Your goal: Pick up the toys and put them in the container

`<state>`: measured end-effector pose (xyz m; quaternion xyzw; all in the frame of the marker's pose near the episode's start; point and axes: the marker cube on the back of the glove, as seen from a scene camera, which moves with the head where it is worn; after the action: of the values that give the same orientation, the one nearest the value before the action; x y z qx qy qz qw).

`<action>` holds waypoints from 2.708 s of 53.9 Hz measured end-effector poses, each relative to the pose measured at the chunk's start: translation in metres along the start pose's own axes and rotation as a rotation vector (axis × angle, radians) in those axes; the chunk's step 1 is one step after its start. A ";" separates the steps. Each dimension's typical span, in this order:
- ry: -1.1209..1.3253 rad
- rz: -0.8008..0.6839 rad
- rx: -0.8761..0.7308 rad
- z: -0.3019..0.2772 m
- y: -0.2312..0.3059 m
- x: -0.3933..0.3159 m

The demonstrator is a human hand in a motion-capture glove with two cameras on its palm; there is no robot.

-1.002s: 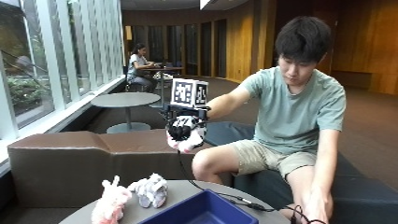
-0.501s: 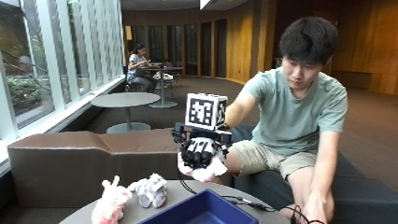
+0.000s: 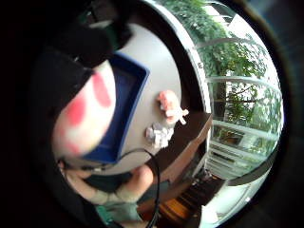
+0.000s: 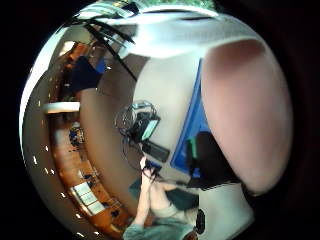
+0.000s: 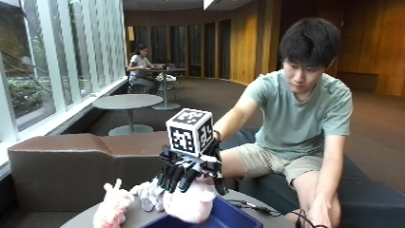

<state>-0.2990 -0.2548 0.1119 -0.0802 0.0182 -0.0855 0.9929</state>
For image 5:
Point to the round pink plush toy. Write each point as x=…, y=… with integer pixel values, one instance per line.
x=190, y=202

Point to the white grey plush toy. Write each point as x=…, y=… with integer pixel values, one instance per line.
x=150, y=194

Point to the blue plastic bin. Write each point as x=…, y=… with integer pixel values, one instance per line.
x=228, y=217

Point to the white marker cube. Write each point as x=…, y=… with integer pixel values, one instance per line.
x=190, y=131

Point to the pink plush toy with ears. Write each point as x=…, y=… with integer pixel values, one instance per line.
x=112, y=205

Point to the brown leather bench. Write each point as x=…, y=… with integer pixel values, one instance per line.
x=76, y=164

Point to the low round grey table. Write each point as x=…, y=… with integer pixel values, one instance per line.
x=127, y=102

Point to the the person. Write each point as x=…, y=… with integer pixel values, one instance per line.
x=302, y=110

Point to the dark blue sofa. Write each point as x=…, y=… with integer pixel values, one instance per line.
x=371, y=196

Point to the ceiling light panel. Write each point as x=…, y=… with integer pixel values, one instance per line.
x=208, y=3

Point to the tall round pedestal table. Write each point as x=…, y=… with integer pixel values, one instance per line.
x=166, y=88

